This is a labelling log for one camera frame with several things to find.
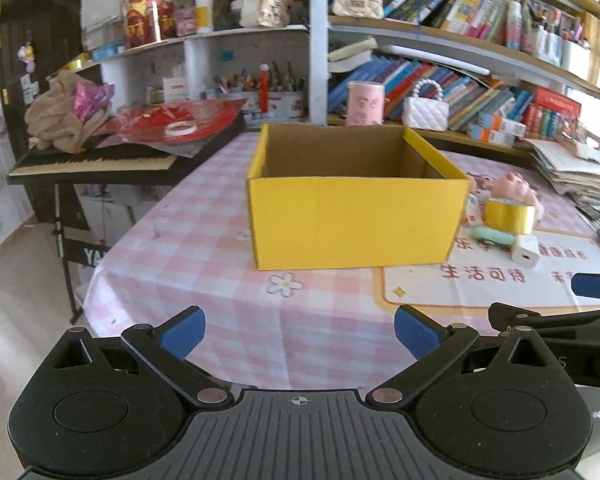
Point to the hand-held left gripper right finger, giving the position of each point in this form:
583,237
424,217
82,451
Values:
415,332

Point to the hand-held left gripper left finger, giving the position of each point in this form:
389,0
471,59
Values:
182,332

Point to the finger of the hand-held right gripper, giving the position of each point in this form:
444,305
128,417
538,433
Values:
595,285
555,320

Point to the white charger plug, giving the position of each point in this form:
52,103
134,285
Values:
525,250

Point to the mint green small case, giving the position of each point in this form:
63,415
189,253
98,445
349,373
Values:
490,235

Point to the gold tape roll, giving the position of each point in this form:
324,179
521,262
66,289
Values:
507,216

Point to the yellow cardboard box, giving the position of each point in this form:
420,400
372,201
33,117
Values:
350,220

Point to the black phone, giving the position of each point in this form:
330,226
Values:
590,211

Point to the printed cartoon desk mat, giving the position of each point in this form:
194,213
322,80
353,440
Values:
480,287

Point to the pink checkered tablecloth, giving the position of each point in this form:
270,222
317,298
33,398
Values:
205,240

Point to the stack of papers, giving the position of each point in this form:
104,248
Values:
575,165

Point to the small white carton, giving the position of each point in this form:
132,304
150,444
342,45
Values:
472,210

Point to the black keyboard stand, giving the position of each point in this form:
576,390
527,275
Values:
62,240

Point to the pink and orange plush toy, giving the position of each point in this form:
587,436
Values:
477,182

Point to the red boxed book set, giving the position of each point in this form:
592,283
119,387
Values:
552,112

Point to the orange and white boxes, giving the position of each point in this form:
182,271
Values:
497,130

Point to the black electronic keyboard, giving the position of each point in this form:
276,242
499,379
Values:
90,165

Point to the white tape roll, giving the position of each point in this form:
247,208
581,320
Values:
180,129

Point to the red paper decorations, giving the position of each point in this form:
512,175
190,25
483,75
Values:
210,115

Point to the white quilted pearl handbag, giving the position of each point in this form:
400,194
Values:
425,112

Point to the pink cylindrical can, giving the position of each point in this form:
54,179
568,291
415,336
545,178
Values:
365,105

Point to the white pen cups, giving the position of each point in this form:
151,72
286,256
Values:
565,52

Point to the white box red label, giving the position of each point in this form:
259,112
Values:
176,89

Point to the brown plush blanket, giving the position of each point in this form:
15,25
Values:
55,120

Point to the pink foil wrapper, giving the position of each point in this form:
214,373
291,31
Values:
92,100

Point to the pen holder box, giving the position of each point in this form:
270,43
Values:
285,102

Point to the row of blue books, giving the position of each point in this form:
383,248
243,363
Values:
395,80

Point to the red pen with white ball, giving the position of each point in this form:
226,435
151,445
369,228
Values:
264,90

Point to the tall white spray bottle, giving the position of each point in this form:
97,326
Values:
514,27

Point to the white bookshelf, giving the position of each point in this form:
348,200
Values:
317,60

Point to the row of colourful books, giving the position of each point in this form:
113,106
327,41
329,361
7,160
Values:
460,5

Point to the white bottle yellow label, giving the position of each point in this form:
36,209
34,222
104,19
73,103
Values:
204,17

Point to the red gift bag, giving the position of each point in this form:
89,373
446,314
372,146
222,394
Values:
145,15

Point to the dark door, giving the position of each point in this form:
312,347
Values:
35,20

